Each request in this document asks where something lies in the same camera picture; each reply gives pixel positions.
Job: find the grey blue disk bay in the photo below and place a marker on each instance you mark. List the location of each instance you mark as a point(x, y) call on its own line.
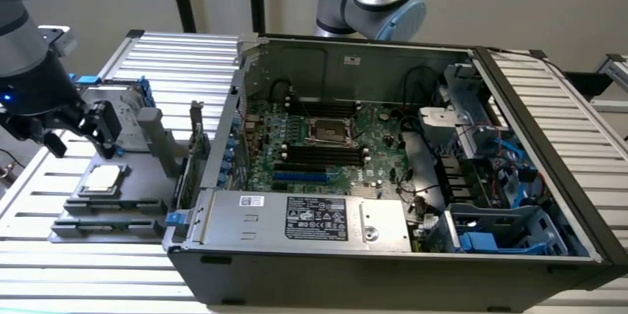
point(510, 225)

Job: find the silver hard disk blue rails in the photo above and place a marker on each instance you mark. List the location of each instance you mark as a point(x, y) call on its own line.
point(130, 123)

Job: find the blue case latch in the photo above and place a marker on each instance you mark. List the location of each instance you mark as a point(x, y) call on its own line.
point(176, 218)

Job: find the grey air shroud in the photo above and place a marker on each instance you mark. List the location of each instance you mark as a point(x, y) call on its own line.
point(423, 167)

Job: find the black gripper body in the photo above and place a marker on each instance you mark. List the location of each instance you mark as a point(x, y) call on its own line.
point(39, 97)

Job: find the green motherboard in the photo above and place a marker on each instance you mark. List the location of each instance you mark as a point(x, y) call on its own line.
point(378, 167)

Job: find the blue expansion slot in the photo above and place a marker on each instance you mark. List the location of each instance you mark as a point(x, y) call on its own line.
point(300, 178)

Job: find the aluminium frame side table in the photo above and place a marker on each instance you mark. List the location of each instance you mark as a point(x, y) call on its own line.
point(611, 71)

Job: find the CPU socket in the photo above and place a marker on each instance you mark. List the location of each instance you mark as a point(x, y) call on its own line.
point(328, 131)

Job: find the black expansion slot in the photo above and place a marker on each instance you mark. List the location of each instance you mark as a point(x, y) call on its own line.
point(299, 167)

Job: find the black open PC case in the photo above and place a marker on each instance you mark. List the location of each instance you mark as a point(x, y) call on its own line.
point(343, 277)

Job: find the grey metal drive cage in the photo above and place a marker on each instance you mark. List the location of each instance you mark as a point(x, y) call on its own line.
point(462, 108)

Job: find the grey parts rack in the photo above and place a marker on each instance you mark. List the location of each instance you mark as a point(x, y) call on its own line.
point(142, 181)

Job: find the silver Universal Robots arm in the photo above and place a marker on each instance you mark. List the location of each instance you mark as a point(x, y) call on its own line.
point(30, 31)

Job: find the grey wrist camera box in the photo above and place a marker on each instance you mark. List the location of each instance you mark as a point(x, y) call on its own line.
point(62, 40)

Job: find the black RAM slot bank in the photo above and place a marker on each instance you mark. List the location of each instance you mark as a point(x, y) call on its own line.
point(326, 153)
point(326, 109)

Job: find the silver power supply unit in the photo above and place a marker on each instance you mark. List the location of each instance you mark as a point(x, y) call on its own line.
point(275, 222)

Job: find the silver CPU chip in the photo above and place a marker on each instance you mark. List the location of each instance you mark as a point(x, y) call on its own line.
point(104, 178)

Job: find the green graphics card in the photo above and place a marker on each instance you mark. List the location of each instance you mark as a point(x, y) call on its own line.
point(196, 152)

